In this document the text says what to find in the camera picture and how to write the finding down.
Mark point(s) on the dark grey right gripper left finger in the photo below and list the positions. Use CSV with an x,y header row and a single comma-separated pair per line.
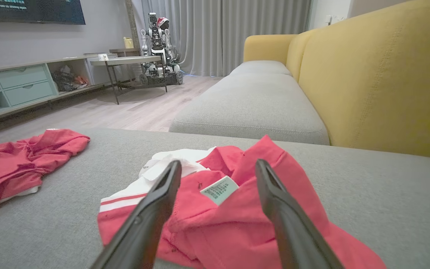
x,y
144,231

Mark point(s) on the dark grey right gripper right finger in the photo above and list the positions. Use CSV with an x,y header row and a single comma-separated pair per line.
x,y
297,239

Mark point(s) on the red jersey with white sleeves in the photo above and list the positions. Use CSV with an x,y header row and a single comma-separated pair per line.
x,y
237,224

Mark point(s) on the red garment with white band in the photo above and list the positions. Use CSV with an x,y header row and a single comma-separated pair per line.
x,y
13,168

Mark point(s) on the large grey sofa chaise cushion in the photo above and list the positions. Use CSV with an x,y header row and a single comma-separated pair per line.
x,y
368,194

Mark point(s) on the grey sofa seat cushion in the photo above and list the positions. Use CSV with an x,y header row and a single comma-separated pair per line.
x,y
261,68
252,108

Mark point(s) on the small red item in cabinet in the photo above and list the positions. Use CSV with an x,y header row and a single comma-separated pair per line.
x,y
81,80

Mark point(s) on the wheeled metal cart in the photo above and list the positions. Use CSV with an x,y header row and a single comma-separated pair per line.
x,y
125,61

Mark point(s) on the black and white cloth pile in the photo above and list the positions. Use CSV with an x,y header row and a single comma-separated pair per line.
x,y
62,79

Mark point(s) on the pale green cabinet drawer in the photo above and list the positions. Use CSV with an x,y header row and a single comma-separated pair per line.
x,y
21,76
30,93

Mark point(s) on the yellow sofa back cushion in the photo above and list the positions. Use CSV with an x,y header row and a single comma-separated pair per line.
x,y
386,82
298,52

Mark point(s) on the white and black wheeled robot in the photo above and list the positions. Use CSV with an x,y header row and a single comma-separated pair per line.
x,y
159,45

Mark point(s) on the small yellow container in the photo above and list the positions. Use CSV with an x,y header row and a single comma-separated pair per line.
x,y
128,43

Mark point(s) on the yellow sofa armrest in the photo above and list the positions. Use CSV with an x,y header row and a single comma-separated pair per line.
x,y
267,48

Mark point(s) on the red and white santa hat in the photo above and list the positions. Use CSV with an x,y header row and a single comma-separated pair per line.
x,y
162,21

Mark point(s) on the grey pleated curtain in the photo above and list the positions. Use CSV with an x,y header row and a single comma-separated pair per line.
x,y
218,33

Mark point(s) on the wall-mounted television screen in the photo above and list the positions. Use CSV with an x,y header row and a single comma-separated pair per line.
x,y
32,10

